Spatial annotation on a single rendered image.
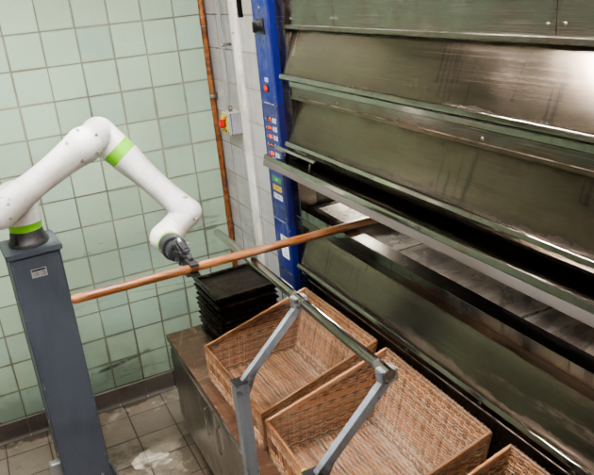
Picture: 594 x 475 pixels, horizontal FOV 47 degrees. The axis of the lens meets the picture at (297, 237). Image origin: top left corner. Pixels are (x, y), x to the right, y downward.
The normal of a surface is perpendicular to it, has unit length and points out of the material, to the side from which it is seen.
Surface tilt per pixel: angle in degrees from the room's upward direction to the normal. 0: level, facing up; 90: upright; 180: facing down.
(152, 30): 90
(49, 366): 90
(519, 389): 71
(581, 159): 90
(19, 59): 90
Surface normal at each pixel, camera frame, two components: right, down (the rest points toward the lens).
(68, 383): 0.50, 0.27
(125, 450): -0.09, -0.93
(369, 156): -0.87, -0.10
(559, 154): -0.89, 0.23
